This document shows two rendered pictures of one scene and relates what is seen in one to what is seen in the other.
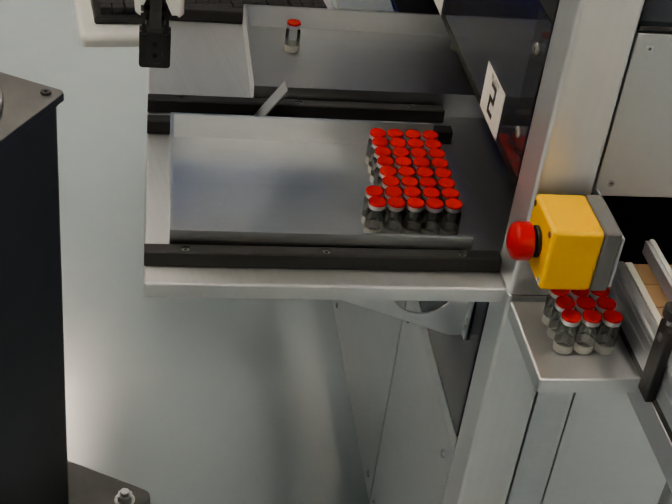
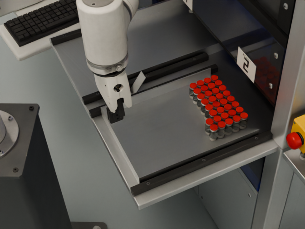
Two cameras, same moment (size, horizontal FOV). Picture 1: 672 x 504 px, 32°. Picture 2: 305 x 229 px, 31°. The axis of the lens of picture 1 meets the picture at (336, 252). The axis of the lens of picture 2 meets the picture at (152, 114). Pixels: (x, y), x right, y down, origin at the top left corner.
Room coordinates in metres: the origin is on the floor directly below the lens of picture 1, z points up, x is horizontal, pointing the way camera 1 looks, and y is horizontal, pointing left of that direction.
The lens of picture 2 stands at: (0.30, 0.29, 2.00)
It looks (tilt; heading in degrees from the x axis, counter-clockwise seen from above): 49 degrees down; 348
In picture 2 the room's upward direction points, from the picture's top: 3 degrees counter-clockwise
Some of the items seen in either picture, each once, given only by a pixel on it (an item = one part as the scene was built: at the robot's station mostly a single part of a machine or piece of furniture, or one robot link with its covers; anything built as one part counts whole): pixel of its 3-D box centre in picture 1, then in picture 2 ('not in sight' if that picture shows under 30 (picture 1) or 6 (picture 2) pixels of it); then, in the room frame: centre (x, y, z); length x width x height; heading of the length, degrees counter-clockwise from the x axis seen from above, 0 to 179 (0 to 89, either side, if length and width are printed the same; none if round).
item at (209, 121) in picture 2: (372, 206); (209, 126); (1.17, -0.03, 0.90); 0.02 x 0.02 x 0.05
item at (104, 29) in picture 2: not in sight; (103, 23); (1.11, 0.21, 1.35); 0.09 x 0.08 x 0.13; 146
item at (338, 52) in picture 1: (365, 59); (159, 36); (1.57, 0.00, 0.90); 0.34 x 0.26 x 0.04; 101
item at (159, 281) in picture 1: (328, 132); (164, 84); (1.39, 0.03, 0.87); 0.70 x 0.48 x 0.02; 11
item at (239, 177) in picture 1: (312, 183); (177, 122); (1.21, 0.04, 0.90); 0.34 x 0.26 x 0.04; 101
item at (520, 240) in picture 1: (526, 241); (295, 140); (1.00, -0.19, 0.99); 0.04 x 0.04 x 0.04; 11
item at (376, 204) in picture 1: (375, 217); (213, 132); (1.15, -0.04, 0.90); 0.02 x 0.02 x 0.05
